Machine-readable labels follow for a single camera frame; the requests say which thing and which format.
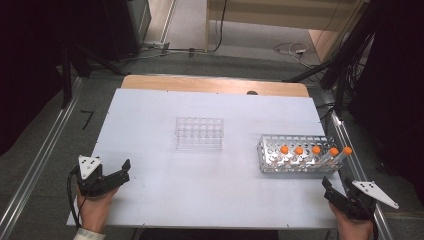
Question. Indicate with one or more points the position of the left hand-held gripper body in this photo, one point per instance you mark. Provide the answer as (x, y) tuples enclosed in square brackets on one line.
[(89, 165)]

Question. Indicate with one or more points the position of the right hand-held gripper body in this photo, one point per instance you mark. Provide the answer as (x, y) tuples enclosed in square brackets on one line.
[(373, 193)]

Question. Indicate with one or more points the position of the orange-capped clear tube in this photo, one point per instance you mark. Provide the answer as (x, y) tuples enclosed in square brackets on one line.
[(347, 150), (299, 150), (316, 150), (284, 149), (333, 152)]

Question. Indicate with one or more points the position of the perforated metal tube rack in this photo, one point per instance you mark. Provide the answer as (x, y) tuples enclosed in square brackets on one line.
[(293, 141)]

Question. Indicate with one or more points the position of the clear plastic tube rack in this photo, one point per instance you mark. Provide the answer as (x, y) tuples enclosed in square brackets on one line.
[(199, 133)]

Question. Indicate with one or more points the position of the person's left hand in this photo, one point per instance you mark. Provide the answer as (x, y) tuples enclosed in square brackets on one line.
[(94, 211)]

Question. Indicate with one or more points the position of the person's right hand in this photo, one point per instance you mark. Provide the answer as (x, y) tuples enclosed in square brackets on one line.
[(353, 230)]

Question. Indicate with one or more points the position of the white table board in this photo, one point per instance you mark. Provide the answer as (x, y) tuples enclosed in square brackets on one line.
[(160, 193)]

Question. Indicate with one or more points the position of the black metal stand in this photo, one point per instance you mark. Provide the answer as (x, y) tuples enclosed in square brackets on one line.
[(66, 80)]

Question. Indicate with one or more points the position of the wooden table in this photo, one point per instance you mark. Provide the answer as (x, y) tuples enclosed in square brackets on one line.
[(206, 85)]

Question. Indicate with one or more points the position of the dark table grommet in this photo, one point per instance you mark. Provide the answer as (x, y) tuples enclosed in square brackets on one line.
[(252, 92)]

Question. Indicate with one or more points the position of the dark cabinet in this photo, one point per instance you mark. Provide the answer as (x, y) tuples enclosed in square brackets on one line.
[(126, 30)]

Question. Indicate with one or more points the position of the light wooden furniture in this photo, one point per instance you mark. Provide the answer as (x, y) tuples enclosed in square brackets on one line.
[(283, 13)]

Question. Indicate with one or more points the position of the aluminium floor rail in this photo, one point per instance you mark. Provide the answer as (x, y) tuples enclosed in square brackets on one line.
[(356, 170), (40, 153)]

